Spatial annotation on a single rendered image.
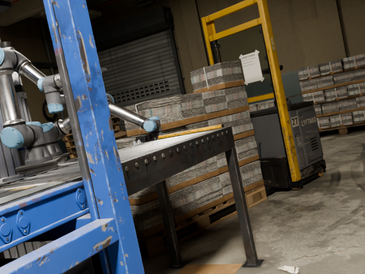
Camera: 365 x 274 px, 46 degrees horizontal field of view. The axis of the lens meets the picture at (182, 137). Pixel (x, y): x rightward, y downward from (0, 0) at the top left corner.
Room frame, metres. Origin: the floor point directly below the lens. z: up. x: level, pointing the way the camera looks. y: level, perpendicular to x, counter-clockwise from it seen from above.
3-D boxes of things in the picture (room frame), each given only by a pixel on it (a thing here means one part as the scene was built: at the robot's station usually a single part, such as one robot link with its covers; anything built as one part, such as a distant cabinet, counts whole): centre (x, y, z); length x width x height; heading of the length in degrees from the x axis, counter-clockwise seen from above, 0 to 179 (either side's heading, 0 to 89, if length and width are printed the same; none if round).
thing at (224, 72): (3.95, -0.42, 0.65); 0.39 x 0.30 x 1.29; 44
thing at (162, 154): (1.86, 0.05, 0.74); 1.34 x 0.05 x 0.12; 152
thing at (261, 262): (2.42, -0.25, 0.01); 0.14 x 0.13 x 0.01; 62
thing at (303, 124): (4.51, -0.99, 0.40); 0.69 x 0.55 x 0.80; 44
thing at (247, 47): (4.27, -0.74, 1.28); 0.57 x 0.01 x 0.65; 44
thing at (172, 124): (3.23, 0.11, 0.86); 0.29 x 0.16 x 0.04; 133
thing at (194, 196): (3.44, 0.10, 0.42); 1.17 x 0.39 x 0.83; 134
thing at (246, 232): (2.42, -0.25, 0.34); 0.06 x 0.06 x 0.68; 62
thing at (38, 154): (2.44, 0.83, 0.87); 0.15 x 0.15 x 0.10
